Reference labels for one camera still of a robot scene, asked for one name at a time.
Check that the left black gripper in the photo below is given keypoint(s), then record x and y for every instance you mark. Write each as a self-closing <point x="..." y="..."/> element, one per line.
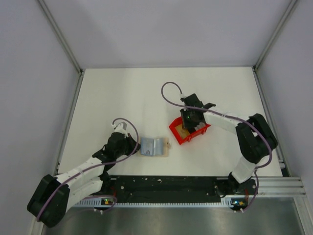
<point x="132" y="142"/>

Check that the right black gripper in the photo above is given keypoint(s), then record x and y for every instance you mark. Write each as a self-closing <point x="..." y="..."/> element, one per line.
<point x="186" y="125"/>

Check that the light blue credit card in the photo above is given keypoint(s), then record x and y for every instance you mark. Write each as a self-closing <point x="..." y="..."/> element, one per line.
<point x="146" y="146"/>

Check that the red plastic card tray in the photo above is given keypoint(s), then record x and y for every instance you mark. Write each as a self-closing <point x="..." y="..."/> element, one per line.
<point x="192" y="135"/>

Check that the grey credit card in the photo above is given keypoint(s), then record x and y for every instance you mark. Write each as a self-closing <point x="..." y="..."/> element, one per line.
<point x="158" y="147"/>

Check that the beige card holder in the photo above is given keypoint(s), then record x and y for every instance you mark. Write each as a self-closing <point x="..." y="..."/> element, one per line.
<point x="167" y="146"/>

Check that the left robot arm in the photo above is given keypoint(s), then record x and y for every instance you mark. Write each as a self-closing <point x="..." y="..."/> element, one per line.
<point x="55" y="195"/>

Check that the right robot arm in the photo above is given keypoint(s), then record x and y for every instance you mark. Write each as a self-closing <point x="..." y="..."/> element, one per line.
<point x="255" y="137"/>

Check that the stack of upright cards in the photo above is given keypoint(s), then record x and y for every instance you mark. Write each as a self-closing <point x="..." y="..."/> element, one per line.
<point x="200" y="126"/>

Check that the gold credit card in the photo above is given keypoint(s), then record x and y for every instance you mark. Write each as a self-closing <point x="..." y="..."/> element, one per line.
<point x="183" y="133"/>

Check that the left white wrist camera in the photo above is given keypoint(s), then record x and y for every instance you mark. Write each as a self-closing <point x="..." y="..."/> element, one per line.
<point x="120" y="128"/>

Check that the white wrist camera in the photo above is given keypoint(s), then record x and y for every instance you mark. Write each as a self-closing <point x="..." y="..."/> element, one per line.
<point x="120" y="128"/>
<point x="182" y="97"/>

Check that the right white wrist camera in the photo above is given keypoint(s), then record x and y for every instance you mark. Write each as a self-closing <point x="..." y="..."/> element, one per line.
<point x="182" y="97"/>

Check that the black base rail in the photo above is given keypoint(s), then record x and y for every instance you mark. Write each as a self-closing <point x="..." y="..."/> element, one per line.
<point x="174" y="189"/>

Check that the white slotted cable duct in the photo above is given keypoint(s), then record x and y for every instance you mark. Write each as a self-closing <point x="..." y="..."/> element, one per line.
<point x="100" y="203"/>

